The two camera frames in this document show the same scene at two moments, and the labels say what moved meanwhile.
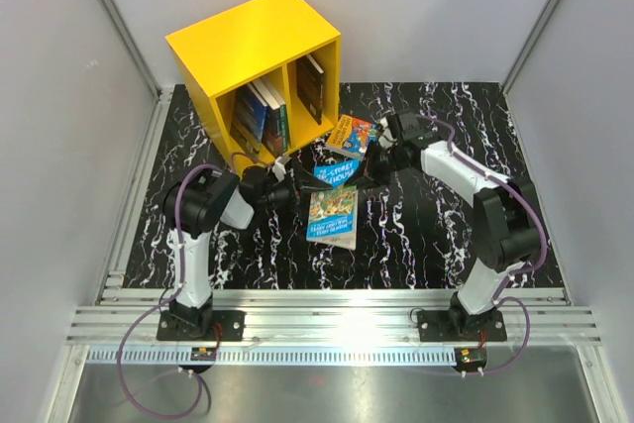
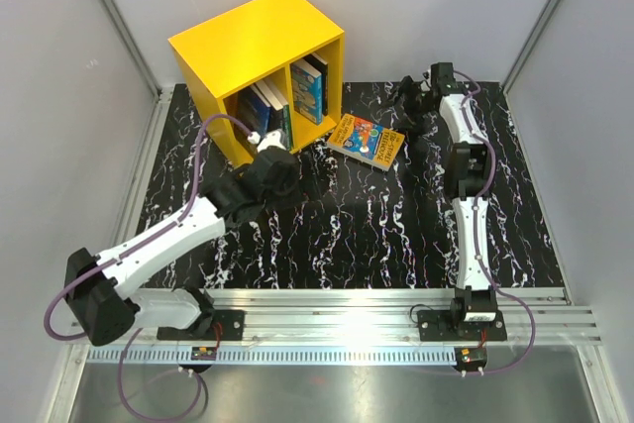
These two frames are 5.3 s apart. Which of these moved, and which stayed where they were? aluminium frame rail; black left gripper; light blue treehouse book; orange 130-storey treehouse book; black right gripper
Moved: light blue treehouse book; black left gripper; black right gripper
Stayed: orange 130-storey treehouse book; aluminium frame rail
